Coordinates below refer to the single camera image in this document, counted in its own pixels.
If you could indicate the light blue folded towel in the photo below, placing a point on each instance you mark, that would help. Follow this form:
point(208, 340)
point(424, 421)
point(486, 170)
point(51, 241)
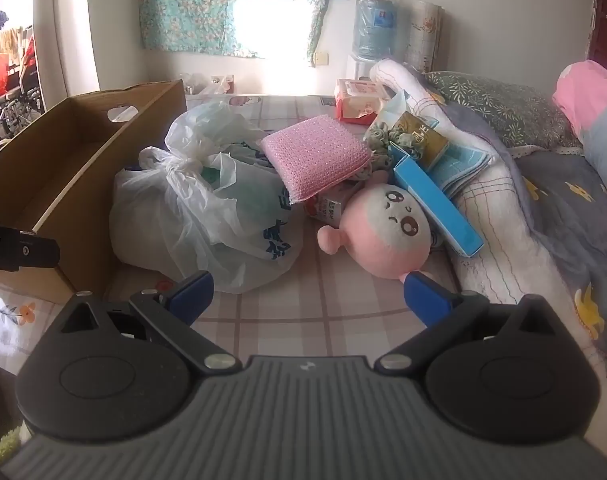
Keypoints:
point(466, 160)

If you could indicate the green floral pillow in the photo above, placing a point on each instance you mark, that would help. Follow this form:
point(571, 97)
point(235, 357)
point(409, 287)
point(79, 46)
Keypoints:
point(503, 105)

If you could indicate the plaid bed sheet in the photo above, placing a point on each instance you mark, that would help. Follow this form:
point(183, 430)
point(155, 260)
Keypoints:
point(323, 310)

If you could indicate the strawberry milk carton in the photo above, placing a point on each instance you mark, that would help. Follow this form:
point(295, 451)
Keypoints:
point(331, 207)

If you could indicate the long blue box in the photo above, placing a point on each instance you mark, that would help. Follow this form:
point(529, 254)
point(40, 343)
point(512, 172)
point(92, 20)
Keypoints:
point(433, 205)

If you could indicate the clothes drying rack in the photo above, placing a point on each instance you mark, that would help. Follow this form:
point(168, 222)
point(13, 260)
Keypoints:
point(8, 75)

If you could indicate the pink scrubbing sponge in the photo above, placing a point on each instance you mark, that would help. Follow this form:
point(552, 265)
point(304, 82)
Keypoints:
point(313, 155)

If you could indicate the green fuzzy cloth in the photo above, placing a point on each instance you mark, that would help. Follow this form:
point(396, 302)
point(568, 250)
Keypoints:
point(6, 442)

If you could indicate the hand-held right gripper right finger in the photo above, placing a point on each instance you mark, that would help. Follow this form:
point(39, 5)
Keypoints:
point(426, 296)

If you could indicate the white fleece blanket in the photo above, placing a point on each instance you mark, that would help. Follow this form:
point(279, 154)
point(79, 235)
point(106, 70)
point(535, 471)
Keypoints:
point(498, 240)

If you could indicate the white water dispenser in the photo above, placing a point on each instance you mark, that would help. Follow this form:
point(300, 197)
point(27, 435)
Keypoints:
point(358, 67)

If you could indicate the green scrunchie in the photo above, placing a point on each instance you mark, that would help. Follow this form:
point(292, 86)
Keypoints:
point(378, 137)

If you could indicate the red wet wipes pack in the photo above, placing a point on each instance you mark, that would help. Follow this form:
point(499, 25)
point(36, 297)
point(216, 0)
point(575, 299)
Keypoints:
point(358, 102)

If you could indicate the pink and grey rolled quilt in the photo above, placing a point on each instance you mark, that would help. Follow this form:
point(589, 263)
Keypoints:
point(593, 95)

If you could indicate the grey quilt with yellow print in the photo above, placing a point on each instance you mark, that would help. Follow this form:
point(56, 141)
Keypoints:
point(573, 240)

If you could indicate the white plastic bag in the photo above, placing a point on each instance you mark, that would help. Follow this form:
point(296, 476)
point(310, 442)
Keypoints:
point(203, 220)

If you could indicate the small clear plastic bags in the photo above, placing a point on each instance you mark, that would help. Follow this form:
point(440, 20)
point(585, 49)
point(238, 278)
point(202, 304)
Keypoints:
point(206, 84)

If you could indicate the brown cardboard box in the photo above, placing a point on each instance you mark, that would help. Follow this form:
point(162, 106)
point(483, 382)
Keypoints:
point(73, 175)

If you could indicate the gold and white carton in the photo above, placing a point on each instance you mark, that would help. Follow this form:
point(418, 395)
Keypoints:
point(423, 140)

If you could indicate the blue water jug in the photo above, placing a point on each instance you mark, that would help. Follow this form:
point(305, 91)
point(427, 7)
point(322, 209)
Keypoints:
point(376, 27)

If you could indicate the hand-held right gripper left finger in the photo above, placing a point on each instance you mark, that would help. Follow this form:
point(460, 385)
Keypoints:
point(191, 292)

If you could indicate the wall outlet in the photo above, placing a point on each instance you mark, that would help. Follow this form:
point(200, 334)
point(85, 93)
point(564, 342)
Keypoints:
point(321, 58)

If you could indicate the pink plush toy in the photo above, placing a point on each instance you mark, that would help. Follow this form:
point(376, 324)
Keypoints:
point(378, 240)

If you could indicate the rolled floral mat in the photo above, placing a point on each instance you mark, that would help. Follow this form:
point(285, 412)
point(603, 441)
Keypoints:
point(426, 35)

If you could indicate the teal floral curtain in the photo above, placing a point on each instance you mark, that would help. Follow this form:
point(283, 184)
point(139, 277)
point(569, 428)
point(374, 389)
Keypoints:
point(193, 5)

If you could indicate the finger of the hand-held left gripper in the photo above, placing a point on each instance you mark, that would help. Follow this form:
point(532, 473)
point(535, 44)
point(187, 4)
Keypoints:
point(41, 254)

